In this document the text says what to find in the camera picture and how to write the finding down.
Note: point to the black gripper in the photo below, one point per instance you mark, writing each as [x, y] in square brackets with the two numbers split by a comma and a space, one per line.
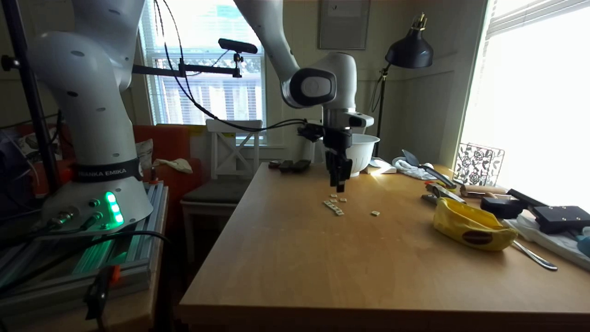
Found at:
[339, 140]

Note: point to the small white letter tile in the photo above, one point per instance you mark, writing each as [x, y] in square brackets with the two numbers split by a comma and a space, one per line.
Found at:
[335, 195]
[342, 199]
[375, 212]

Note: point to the white letter tile R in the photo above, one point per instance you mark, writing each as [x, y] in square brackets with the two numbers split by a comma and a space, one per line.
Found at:
[331, 206]

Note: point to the white letter tile E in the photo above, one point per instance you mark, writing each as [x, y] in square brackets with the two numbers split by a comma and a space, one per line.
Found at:
[337, 208]

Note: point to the white letter tile G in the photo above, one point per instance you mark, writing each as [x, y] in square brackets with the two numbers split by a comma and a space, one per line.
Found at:
[342, 212]

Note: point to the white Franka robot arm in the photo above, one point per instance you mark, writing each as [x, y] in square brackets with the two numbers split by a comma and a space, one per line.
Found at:
[93, 92]

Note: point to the white plastic colander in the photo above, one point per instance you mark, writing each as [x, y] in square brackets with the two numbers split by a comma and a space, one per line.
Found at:
[366, 153]

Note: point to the black electronic device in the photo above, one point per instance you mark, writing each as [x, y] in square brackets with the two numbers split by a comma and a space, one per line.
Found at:
[292, 166]

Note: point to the grey cloth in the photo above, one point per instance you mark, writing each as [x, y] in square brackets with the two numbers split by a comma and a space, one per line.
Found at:
[409, 166]

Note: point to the white wooden chair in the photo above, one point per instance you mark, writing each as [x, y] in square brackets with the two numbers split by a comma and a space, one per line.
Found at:
[213, 192]

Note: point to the yellow bowl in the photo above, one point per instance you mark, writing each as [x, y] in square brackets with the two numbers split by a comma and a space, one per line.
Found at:
[468, 223]

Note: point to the black desk lamp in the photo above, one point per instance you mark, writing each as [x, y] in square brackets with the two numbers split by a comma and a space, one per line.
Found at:
[410, 52]

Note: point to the black white patterned cube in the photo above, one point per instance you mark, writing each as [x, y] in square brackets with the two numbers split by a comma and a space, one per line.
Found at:
[480, 164]

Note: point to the black clamp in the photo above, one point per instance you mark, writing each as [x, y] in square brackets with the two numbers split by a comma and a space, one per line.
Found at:
[501, 205]

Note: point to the white rag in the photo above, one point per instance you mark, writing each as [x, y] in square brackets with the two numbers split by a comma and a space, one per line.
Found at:
[176, 164]

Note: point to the orange cabinet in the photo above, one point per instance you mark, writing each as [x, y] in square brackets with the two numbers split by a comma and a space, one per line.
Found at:
[173, 144]

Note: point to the metal spoon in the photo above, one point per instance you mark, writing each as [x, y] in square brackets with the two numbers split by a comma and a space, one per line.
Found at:
[536, 256]

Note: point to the white flat tray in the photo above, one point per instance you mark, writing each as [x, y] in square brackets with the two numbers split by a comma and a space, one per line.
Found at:
[554, 242]

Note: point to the teal black tool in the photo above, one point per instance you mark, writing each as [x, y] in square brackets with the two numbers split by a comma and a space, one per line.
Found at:
[586, 240]

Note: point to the black tripod pole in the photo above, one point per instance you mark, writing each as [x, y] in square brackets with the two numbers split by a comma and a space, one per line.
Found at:
[29, 79]

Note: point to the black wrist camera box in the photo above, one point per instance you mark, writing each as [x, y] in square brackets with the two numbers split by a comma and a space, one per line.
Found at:
[311, 131]

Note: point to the grey wall panel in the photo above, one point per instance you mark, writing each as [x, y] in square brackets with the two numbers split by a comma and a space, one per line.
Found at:
[344, 24]

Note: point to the black camera on boom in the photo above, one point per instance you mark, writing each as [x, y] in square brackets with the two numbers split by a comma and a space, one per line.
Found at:
[237, 44]

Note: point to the aluminium rail frame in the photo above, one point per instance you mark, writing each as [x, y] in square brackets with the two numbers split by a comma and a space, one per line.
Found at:
[38, 269]

